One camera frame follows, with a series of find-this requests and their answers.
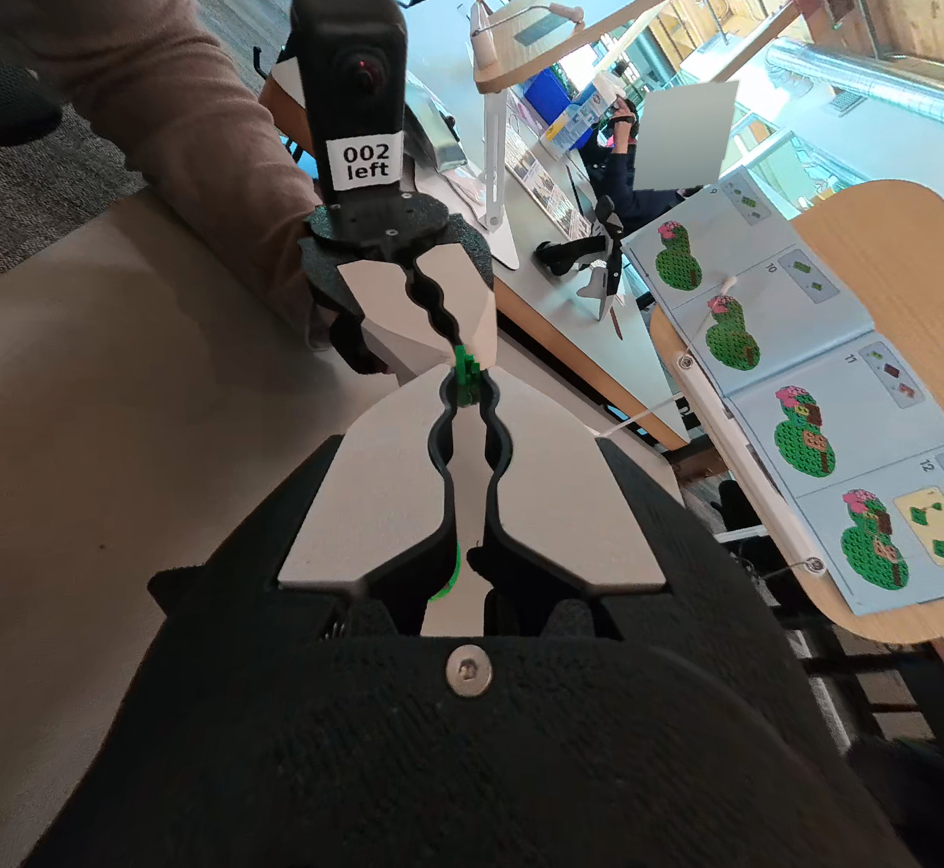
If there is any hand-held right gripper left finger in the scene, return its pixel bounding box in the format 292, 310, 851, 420
276, 364, 456, 599

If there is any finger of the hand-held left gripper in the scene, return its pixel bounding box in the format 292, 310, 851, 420
422, 245, 499, 373
335, 260, 460, 380

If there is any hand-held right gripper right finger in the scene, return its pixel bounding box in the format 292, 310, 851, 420
471, 369, 672, 599

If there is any person's left forearm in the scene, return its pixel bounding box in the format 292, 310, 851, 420
0, 0, 336, 353

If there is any green lego baseplate model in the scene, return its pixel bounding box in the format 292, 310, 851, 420
430, 542, 463, 601

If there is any lego instruction booklet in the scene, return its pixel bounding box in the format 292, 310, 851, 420
623, 182, 944, 616

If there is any spare hand-held gripper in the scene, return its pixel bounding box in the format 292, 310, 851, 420
534, 196, 629, 321

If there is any silver foil bag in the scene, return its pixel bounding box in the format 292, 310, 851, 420
402, 68, 471, 174

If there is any printed sheet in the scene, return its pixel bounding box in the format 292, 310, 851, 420
505, 123, 591, 238

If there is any blue storage bin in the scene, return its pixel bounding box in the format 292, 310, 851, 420
524, 68, 575, 126

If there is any white blue wipes container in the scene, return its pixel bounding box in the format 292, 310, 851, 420
546, 83, 617, 150

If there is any silver ventilation duct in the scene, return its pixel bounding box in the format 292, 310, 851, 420
763, 37, 944, 126

